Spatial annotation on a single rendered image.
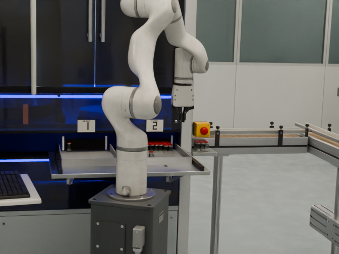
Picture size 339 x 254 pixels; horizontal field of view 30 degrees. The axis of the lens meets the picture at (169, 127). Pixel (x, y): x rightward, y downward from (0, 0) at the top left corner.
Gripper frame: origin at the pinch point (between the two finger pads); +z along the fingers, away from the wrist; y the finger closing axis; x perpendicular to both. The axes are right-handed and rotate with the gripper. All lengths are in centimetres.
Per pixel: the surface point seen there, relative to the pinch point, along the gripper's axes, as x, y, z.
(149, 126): -27.8, 9.9, 8.6
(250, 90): -488, -206, 41
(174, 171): 11.6, 5.6, 22.4
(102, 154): -24.5, 33.4, 22.2
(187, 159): -2.0, -3.6, 20.1
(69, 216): -28, 49, 54
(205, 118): -488, -147, 77
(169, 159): -2.0, 5.0, 19.9
